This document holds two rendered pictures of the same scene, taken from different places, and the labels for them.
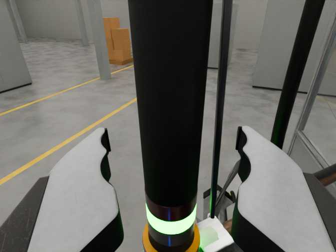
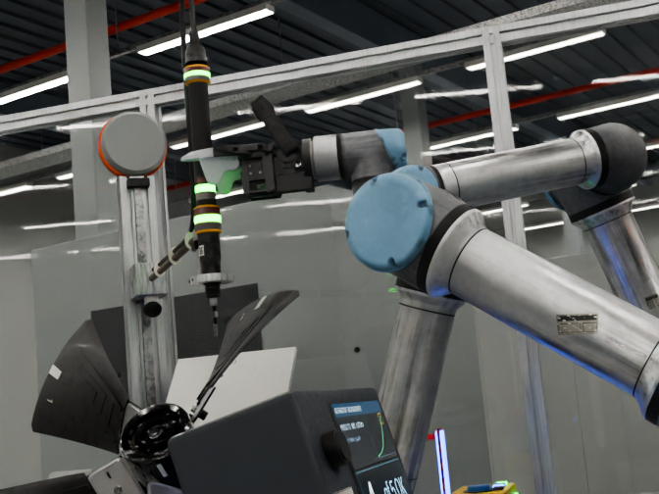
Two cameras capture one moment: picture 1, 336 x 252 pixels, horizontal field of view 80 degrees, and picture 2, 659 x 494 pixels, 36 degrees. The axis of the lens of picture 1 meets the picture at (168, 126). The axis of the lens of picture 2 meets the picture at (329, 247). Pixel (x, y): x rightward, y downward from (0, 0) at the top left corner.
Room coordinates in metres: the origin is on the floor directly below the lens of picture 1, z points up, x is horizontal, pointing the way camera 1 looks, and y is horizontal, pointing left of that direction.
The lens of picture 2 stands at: (-0.26, 1.64, 1.24)
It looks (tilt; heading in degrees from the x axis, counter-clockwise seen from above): 9 degrees up; 276
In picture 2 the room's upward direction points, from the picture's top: 5 degrees counter-clockwise
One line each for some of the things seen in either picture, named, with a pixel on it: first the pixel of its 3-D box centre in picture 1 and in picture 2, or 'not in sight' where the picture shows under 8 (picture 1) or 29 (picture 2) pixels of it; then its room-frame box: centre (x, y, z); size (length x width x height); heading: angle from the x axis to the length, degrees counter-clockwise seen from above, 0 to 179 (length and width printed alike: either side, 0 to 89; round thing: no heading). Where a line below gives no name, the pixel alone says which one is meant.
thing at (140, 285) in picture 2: not in sight; (148, 281); (0.36, -0.57, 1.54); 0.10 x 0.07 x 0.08; 115
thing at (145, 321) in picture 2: not in sight; (146, 313); (0.38, -0.62, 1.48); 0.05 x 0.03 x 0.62; 25
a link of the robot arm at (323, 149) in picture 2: not in sight; (325, 159); (-0.11, -0.01, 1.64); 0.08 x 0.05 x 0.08; 90
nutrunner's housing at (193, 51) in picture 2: not in sight; (203, 161); (0.09, 0.00, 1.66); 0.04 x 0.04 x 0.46
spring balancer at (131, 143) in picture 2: not in sight; (132, 145); (0.40, -0.65, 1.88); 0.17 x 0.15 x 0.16; 170
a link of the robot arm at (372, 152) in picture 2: not in sight; (373, 155); (-0.19, 0.00, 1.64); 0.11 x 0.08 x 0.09; 0
